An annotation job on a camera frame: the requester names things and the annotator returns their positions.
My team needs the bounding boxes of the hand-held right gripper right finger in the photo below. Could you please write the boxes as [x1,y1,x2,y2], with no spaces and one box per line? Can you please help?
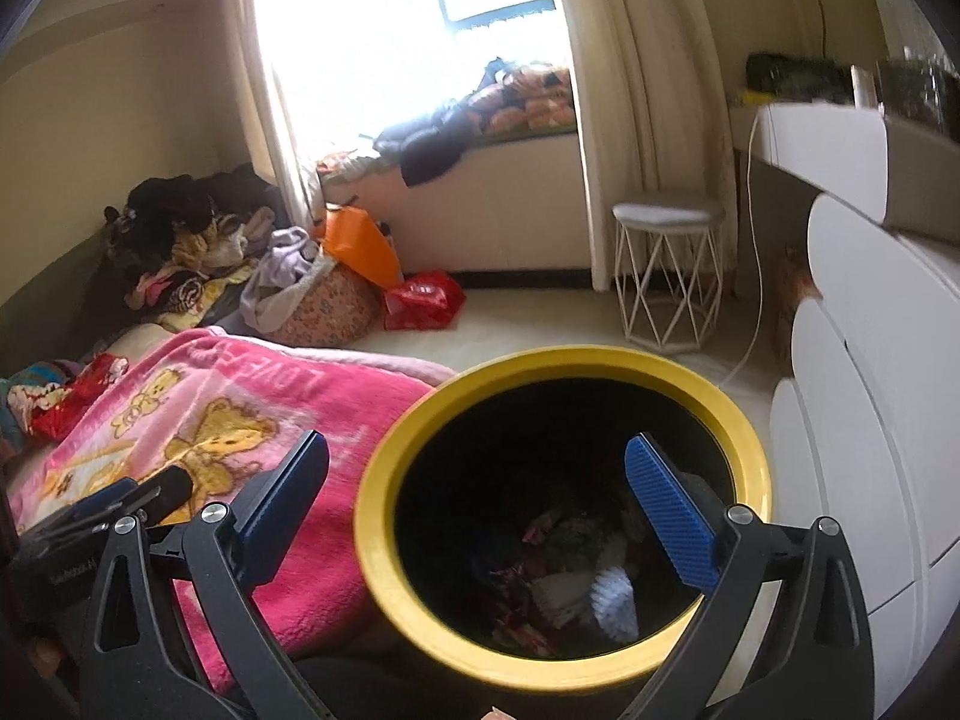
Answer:
[624,433,875,720]

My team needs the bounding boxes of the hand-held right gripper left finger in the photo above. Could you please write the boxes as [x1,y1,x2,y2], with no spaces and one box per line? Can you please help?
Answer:
[79,431,331,720]

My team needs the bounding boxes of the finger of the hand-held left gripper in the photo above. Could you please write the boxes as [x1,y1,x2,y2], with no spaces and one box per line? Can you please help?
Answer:
[135,465,192,524]
[26,480,140,537]

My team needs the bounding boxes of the white foam net bundle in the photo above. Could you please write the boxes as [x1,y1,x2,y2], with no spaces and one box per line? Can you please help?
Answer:
[589,565,640,644]

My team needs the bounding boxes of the yellow rimmed black bin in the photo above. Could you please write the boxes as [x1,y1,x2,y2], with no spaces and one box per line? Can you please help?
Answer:
[352,345,773,720]

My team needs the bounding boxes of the red printed cloth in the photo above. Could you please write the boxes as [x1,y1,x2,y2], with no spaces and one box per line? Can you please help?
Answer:
[28,351,130,441]

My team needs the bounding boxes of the pink bear printed blanket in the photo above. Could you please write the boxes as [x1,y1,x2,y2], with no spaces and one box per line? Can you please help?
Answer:
[15,326,458,691]

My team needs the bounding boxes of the teal printed cloth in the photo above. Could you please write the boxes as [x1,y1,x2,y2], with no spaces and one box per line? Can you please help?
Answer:
[0,362,77,422]

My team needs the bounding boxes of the floral fabric basket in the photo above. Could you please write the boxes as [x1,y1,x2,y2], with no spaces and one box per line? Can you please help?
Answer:
[268,265,385,347]

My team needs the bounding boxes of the grey bed headboard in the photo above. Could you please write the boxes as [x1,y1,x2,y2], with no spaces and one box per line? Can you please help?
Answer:
[0,231,115,370]

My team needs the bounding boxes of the white scalloped cabinet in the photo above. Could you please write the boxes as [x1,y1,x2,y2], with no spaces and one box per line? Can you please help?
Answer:
[767,190,960,692]

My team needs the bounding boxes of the pale lilac garment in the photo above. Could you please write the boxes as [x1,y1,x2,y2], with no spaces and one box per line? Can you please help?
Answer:
[238,227,340,332]

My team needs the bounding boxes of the red shopping bag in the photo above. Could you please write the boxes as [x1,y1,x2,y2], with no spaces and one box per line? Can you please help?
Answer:
[382,268,467,332]

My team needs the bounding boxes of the pile of clothes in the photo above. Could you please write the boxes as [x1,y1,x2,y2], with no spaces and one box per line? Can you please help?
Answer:
[103,171,280,317]

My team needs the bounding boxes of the orange brown cloth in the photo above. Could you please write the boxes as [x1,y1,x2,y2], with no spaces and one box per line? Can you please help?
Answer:
[775,242,820,317]

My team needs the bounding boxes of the orange bag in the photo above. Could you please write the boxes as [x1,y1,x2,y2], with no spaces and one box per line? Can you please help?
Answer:
[321,205,404,291]

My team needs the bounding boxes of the orange and white cloths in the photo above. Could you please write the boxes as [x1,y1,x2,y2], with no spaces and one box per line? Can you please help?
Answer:
[313,148,385,182]

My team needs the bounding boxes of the cream curtain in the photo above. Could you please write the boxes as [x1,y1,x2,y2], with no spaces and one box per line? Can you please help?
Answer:
[542,0,741,295]
[220,0,329,231]

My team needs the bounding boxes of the dark jacket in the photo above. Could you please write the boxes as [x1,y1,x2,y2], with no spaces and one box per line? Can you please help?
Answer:
[371,100,490,190]

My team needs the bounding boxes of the white desk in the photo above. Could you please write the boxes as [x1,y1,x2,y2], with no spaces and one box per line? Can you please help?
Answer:
[748,100,960,242]

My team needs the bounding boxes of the orange patterned quilt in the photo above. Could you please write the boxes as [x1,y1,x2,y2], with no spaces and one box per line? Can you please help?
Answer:
[467,58,580,134]

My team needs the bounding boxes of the dark bag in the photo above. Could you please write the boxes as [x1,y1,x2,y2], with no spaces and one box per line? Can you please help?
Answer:
[745,51,857,104]

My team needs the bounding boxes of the dark storage box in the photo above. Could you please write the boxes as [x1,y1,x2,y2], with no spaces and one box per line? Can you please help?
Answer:
[876,51,960,130]

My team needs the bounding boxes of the white cable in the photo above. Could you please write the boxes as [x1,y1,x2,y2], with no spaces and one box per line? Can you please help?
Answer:
[718,118,767,392]

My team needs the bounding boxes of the white wire stool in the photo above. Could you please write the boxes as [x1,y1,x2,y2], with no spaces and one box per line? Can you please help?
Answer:
[611,197,728,355]

